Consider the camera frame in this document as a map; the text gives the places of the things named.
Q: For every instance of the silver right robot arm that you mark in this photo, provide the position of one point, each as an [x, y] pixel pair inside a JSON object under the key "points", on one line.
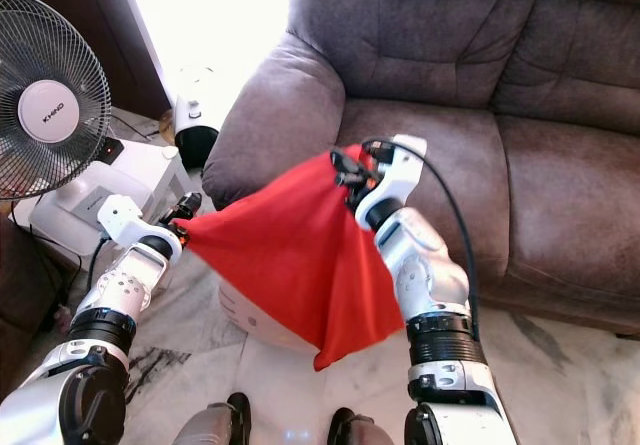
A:
{"points": [[435, 275]]}

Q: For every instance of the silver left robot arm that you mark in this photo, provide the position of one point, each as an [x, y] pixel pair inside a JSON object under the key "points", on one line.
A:
{"points": [[125, 295]]}

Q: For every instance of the brown fabric sofa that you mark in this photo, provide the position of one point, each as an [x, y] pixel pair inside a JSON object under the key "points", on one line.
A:
{"points": [[460, 45]]}

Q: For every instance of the white plastic stool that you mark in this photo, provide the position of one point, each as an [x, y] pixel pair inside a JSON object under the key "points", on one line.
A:
{"points": [[150, 180]]}

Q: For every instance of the black power adapter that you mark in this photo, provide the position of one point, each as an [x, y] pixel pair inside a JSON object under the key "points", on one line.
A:
{"points": [[113, 152]]}

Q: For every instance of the white and black humidifier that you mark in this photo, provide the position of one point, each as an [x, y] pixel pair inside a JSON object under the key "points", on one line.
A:
{"points": [[190, 115]]}

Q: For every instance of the white round appliance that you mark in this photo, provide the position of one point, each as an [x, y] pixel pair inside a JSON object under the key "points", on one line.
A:
{"points": [[250, 320]]}

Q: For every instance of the white table fan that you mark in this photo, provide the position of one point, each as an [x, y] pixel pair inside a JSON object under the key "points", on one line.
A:
{"points": [[48, 112]]}

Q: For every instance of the dark brown armchair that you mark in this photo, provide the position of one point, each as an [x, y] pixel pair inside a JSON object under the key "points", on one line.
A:
{"points": [[20, 305]]}

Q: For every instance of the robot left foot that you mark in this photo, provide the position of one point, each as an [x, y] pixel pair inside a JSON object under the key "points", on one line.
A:
{"points": [[215, 423]]}

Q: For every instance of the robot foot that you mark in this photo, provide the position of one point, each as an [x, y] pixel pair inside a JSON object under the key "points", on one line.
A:
{"points": [[360, 430], [215, 423]]}

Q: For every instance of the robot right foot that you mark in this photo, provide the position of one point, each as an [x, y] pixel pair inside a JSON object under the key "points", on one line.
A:
{"points": [[360, 430]]}

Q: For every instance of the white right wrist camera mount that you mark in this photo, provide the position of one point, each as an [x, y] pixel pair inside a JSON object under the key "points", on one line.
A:
{"points": [[405, 170]]}

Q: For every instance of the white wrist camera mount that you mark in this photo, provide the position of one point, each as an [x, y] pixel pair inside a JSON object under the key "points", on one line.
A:
{"points": [[405, 170], [125, 215]]}

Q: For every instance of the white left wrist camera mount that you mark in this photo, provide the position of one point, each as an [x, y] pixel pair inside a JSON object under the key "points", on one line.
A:
{"points": [[125, 215]]}

